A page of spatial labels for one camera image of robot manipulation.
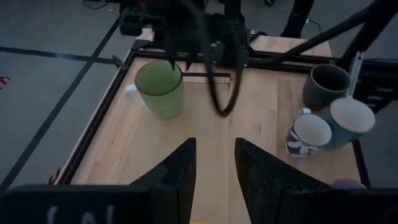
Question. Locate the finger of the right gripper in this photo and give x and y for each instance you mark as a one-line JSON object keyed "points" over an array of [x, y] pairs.
{"points": [[173, 60], [189, 59]]}

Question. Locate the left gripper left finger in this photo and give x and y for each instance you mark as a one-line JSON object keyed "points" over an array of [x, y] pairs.
{"points": [[177, 180]]}

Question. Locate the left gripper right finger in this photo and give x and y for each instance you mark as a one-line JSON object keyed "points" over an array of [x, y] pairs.
{"points": [[258, 180]]}

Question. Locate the blue white floral mug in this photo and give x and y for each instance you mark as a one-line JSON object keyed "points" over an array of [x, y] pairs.
{"points": [[306, 137]]}

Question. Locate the lilac ribbed mug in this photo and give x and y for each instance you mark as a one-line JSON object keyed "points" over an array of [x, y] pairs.
{"points": [[348, 184]]}

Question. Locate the teal mug white interior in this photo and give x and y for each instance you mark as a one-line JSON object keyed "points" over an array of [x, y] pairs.
{"points": [[348, 124]]}

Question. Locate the dark teal speckled mug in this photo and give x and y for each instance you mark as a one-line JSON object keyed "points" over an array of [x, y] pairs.
{"points": [[323, 90]]}

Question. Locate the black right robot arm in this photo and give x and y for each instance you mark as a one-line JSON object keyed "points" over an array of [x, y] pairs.
{"points": [[227, 37]]}

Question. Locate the small black hazard-striped mat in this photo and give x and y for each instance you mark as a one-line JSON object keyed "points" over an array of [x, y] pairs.
{"points": [[53, 177]]}

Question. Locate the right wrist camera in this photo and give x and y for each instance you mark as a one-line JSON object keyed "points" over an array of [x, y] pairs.
{"points": [[132, 21]]}

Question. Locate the black diagonal frame strut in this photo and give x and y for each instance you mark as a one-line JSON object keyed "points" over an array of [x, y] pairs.
{"points": [[311, 39]]}

